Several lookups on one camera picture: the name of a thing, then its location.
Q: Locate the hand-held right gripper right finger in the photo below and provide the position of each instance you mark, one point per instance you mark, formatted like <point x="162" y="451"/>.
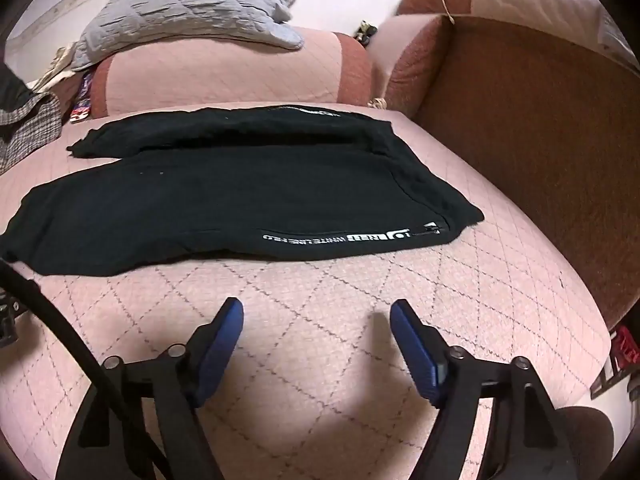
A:
<point x="417" y="355"/>

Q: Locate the red object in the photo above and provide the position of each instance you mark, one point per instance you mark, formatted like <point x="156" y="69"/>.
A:
<point x="626" y="345"/>

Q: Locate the cream cloth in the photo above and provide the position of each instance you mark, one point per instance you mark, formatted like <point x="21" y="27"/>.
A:
<point x="55" y="70"/>

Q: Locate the pink quilted sofa cover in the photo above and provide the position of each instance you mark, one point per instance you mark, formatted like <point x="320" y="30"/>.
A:
<point x="325" y="300"/>

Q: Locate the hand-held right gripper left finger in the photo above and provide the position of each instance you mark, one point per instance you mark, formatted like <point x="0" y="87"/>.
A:
<point x="220" y="350"/>

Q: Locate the colourful packet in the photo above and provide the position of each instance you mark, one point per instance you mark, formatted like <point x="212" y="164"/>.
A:
<point x="81" y="102"/>

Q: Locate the dark cloth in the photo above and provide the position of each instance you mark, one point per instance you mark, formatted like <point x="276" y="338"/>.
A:
<point x="12" y="85"/>

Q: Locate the grey quilted blanket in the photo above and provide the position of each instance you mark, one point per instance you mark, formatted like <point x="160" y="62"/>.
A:
<point x="185" y="5"/>

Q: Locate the houndstooth cloth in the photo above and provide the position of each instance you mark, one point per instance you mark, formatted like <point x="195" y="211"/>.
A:
<point x="30" y="130"/>

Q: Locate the brown sofa armrest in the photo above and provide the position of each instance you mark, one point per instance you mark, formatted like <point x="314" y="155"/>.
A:
<point x="525" y="135"/>

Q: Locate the black pants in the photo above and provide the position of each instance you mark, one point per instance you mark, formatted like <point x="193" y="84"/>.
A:
<point x="225" y="200"/>

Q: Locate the pink brown sofa cushion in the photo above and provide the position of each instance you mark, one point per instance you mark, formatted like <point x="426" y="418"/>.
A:
<point x="405" y="65"/>

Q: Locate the small dark object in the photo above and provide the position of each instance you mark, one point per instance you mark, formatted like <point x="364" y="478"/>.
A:
<point x="364" y="30"/>

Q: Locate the pink brown bolster cushion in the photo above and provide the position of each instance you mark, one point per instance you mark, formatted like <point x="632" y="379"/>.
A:
<point x="225" y="75"/>

